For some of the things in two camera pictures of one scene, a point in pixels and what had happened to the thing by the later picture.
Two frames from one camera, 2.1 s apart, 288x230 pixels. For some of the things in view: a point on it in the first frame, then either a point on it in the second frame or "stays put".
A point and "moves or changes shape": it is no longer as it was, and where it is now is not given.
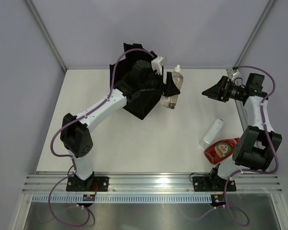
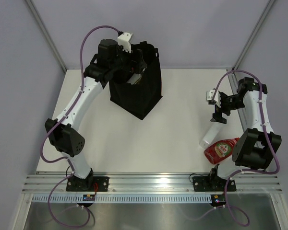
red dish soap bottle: (221, 150) stays put
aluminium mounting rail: (173, 183) stays put
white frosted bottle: (212, 131) stays put
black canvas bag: (133, 74) stays put
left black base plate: (92, 184) stays put
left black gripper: (168, 89) -> (133, 66)
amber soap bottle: (177, 78) moves or changes shape
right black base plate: (212, 183) stays put
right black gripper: (220, 90) -> (217, 116)
